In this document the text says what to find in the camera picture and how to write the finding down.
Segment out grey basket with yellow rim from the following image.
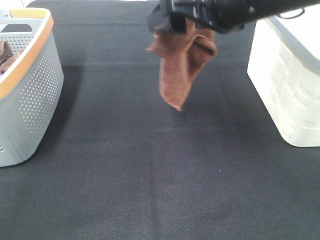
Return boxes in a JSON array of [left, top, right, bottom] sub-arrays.
[[0, 7, 64, 167]]

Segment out brown towel with white tag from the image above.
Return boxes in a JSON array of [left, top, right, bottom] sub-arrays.
[[146, 19, 217, 111]]

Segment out white plastic basket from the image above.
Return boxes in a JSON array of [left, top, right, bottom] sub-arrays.
[[247, 5, 320, 147]]

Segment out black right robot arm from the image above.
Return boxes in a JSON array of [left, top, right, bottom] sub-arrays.
[[147, 0, 320, 34]]

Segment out black table mat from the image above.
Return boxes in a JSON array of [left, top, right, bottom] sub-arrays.
[[0, 0, 320, 240]]

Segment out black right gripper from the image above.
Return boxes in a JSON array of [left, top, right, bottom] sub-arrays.
[[147, 0, 219, 34]]

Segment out black cable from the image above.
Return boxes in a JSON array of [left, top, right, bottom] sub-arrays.
[[274, 7, 306, 20]]

